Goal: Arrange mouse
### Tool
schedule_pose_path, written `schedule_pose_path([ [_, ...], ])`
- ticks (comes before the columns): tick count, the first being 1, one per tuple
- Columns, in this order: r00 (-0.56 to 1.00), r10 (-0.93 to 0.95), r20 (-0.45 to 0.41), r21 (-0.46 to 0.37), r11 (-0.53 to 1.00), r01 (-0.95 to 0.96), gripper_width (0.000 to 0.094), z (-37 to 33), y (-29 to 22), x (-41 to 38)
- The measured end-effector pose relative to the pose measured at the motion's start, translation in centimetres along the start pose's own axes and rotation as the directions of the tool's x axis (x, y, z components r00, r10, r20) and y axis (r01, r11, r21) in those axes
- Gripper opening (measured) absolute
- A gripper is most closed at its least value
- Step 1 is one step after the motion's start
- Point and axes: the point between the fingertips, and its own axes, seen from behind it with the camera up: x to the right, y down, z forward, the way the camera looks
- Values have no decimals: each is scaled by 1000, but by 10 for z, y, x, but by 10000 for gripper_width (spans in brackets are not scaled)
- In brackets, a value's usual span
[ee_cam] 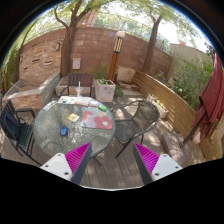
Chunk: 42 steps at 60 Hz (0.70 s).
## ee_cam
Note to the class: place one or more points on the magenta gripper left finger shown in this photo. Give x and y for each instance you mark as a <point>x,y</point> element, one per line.
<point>70,166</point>

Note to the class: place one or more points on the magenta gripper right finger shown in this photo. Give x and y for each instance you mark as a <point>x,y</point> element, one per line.
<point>153,166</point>

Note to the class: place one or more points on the red patterned mouse pad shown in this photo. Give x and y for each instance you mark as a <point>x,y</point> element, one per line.
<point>96,120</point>

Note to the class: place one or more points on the concrete umbrella base block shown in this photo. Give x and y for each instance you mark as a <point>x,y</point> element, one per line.
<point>171,146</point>

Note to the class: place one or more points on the round glass patio table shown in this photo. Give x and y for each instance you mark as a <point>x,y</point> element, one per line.
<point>54,115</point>

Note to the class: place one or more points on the yellow sticky note pad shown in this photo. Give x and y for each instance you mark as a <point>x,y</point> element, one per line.
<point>73,117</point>

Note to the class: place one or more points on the black mesh chair right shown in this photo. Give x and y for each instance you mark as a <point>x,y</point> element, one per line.
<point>144,120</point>

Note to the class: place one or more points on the white planter by fence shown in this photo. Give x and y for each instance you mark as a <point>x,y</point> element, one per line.
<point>160,106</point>

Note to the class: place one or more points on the wooden slat fence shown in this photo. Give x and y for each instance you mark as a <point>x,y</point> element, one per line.
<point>180,114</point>

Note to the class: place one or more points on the green small object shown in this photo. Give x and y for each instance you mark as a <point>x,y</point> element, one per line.
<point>103,108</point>

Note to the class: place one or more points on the white paper sheet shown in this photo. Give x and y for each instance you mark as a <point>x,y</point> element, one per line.
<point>67,100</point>

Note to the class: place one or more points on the white book stack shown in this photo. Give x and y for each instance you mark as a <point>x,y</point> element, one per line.
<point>84,101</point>

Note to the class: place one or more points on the black chair left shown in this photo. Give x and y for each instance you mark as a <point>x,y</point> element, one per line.
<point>20,134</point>

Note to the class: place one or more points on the clear plastic cup with straw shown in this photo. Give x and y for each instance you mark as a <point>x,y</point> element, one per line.
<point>79,90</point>

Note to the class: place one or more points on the folded red patio umbrella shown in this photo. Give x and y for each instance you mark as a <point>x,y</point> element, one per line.
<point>211,102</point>

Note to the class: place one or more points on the white square planter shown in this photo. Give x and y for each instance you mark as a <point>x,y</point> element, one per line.
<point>105,90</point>

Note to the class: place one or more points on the dark chair behind table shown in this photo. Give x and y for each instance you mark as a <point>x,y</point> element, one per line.
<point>83,80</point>

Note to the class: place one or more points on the right tree trunk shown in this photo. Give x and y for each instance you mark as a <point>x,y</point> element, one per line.
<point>152,42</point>

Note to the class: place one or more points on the tree trunk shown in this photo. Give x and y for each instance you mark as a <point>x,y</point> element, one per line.
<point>152,42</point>
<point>79,10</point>

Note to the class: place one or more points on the left tree trunk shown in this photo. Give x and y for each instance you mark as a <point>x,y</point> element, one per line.
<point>79,10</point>

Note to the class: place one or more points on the wooden garden lamp post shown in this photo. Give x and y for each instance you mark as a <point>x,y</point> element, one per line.
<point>115,56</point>

